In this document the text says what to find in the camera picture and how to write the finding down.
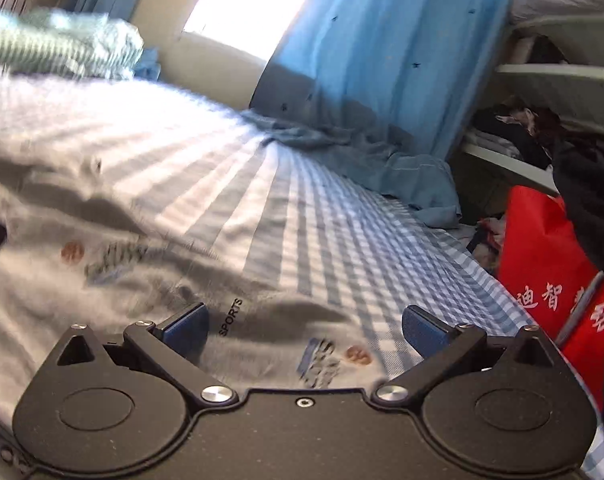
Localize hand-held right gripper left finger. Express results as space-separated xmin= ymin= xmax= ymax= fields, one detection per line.
xmin=56 ymin=302 xmax=239 ymax=407

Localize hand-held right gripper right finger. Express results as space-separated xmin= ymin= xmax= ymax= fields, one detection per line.
xmin=371 ymin=304 xmax=557 ymax=407

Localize grey printed pants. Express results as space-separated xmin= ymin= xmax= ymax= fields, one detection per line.
xmin=0 ymin=152 xmax=390 ymax=423

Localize crumpled clothes beside bed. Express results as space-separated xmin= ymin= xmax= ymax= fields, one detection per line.
xmin=466 ymin=214 xmax=509 ymax=273

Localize red bag with white print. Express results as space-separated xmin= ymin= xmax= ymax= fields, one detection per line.
xmin=496 ymin=185 xmax=604 ymax=413

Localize crumpled blue-grey cloth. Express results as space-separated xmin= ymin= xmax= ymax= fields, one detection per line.
xmin=241 ymin=109 xmax=464 ymax=230

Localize bed with blue checked sheet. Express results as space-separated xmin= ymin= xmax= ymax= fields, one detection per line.
xmin=0 ymin=72 xmax=604 ymax=480

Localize green checked quilt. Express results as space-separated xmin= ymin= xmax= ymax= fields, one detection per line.
xmin=0 ymin=7 xmax=145 ymax=81

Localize folded clothes on shelf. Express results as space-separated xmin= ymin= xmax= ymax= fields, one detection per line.
xmin=468 ymin=100 xmax=565 ymax=172

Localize small blue cloth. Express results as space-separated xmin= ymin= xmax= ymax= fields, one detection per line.
xmin=133 ymin=47 xmax=163 ymax=82

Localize white shelf unit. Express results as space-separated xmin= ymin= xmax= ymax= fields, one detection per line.
xmin=459 ymin=10 xmax=604 ymax=198

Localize bright blue star curtain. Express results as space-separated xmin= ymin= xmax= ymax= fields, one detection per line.
xmin=249 ymin=0 xmax=527 ymax=161

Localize window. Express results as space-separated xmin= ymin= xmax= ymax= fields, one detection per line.
xmin=181 ymin=0 xmax=333 ymax=63

